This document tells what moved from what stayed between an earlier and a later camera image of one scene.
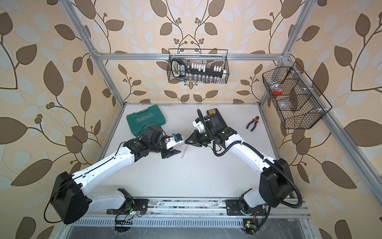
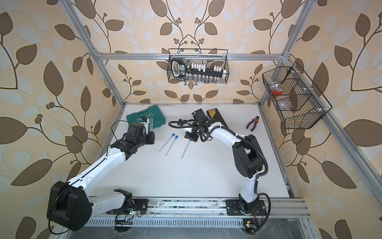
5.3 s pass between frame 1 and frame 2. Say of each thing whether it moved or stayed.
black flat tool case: stayed
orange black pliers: stayed
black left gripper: moved
